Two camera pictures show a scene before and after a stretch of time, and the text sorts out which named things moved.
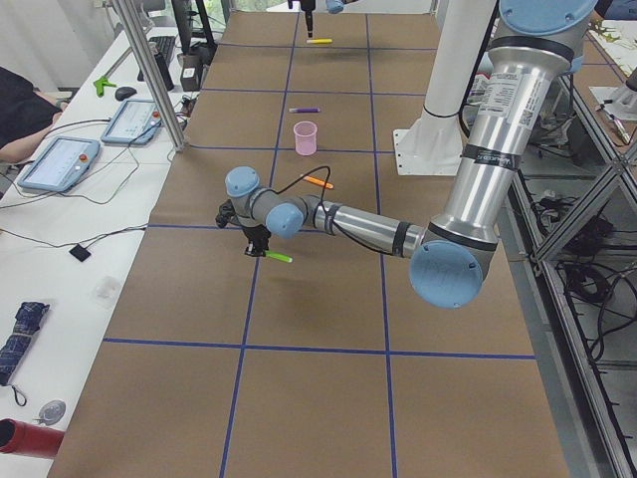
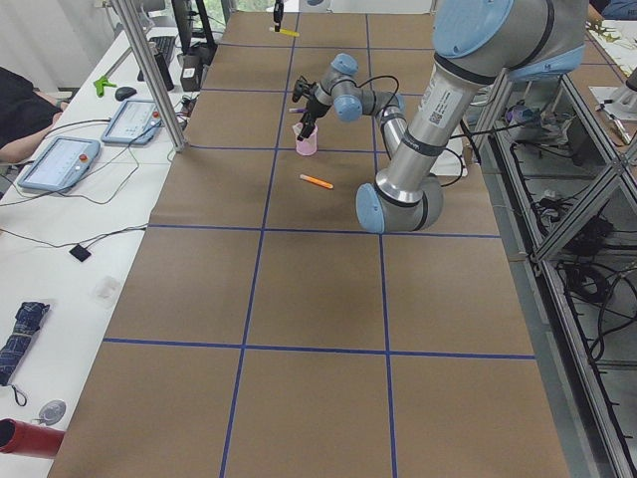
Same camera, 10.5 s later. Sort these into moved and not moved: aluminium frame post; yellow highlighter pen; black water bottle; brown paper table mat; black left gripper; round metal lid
Moved: yellow highlighter pen; black left gripper
Not moved: round metal lid; black water bottle; brown paper table mat; aluminium frame post
